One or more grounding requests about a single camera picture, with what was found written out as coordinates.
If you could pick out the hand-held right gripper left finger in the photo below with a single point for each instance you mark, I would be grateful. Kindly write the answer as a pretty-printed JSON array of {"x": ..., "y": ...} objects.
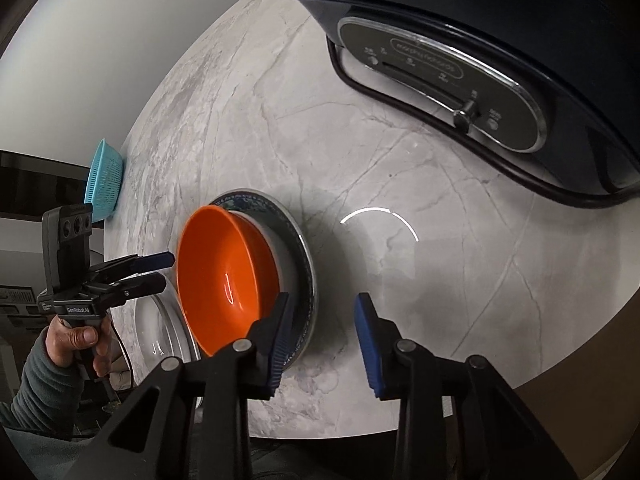
[{"x": 280, "y": 352}]

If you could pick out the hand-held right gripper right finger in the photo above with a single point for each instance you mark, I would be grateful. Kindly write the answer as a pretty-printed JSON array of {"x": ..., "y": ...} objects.
[{"x": 367, "y": 347}]

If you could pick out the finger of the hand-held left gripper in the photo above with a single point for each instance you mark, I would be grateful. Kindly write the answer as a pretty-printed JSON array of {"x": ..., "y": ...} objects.
[
  {"x": 142, "y": 285},
  {"x": 155, "y": 260}
]

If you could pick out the white plate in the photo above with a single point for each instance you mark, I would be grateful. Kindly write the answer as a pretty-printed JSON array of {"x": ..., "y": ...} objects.
[{"x": 160, "y": 330}]

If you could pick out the orange bowl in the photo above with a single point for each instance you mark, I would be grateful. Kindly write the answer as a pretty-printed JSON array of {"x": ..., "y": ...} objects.
[{"x": 225, "y": 270}]

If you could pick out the person's left forearm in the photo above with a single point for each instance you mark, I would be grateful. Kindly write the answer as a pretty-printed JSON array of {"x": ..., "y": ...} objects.
[{"x": 40, "y": 390}]

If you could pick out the person's left hand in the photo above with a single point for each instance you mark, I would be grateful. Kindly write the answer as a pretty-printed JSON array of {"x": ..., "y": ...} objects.
[{"x": 75, "y": 337}]

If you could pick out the blue patterned plate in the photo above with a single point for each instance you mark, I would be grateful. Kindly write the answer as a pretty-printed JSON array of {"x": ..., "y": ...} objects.
[{"x": 306, "y": 300}]

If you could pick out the black television screen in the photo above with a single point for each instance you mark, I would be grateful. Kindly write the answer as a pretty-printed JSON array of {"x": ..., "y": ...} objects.
[{"x": 30, "y": 185}]

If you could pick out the teal plastic basket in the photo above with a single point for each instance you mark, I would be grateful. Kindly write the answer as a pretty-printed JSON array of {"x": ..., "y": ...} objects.
[{"x": 105, "y": 185}]

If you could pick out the dark blue toaster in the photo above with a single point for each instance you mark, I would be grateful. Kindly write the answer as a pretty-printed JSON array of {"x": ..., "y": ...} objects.
[{"x": 500, "y": 25}]

